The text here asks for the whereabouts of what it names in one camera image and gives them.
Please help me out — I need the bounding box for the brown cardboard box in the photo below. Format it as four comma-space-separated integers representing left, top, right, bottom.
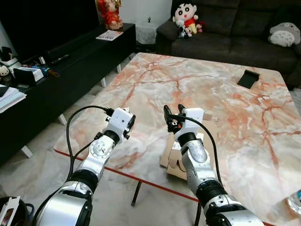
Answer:
159, 113, 219, 180

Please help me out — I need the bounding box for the black metal table leg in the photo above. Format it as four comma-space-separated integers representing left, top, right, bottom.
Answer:
193, 202, 203, 226
130, 181, 143, 207

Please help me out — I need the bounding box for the small black white plush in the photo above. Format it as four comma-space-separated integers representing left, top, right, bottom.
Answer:
177, 25, 189, 39

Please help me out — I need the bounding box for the black TV console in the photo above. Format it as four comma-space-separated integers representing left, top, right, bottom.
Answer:
0, 23, 137, 166

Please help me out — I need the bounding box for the white lace cloth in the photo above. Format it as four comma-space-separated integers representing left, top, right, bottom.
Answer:
135, 23, 158, 46

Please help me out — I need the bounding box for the small red plush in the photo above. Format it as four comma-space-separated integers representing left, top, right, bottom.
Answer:
195, 21, 206, 34

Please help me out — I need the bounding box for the dark grey fabric sofa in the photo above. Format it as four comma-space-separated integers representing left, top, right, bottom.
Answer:
155, 0, 301, 78

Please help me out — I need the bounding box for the white red booklet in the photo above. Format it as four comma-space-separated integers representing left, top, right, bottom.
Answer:
95, 30, 124, 42

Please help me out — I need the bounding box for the cartoon boy plush doll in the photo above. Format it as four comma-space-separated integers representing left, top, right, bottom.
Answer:
172, 2, 199, 38

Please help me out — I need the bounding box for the black remote control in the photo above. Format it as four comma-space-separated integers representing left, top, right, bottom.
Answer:
50, 54, 71, 65

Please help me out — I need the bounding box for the red costumed figurine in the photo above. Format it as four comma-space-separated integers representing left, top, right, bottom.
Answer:
96, 0, 124, 31

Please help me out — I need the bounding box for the black white box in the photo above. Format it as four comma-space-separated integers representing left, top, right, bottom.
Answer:
13, 66, 46, 86

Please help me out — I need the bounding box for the white paper stack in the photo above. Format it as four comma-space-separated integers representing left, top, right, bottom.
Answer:
0, 86, 27, 114

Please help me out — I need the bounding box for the grey Totoro plush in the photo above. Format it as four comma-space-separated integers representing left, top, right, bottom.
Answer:
268, 22, 301, 48

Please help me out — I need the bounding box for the black television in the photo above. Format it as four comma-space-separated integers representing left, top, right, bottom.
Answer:
0, 0, 100, 63

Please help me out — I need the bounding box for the clear plastic water bottle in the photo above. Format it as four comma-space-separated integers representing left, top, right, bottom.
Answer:
286, 190, 301, 215

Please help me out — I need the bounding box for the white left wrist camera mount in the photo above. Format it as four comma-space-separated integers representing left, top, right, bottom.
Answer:
105, 108, 136, 142

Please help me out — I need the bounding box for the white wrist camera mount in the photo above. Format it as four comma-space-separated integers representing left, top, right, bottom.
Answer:
174, 107, 206, 142
105, 108, 136, 142

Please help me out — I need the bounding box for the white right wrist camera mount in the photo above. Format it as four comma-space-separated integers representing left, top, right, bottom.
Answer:
174, 107, 206, 142

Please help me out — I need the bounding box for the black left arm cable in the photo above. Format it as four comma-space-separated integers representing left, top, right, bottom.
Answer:
65, 105, 116, 171

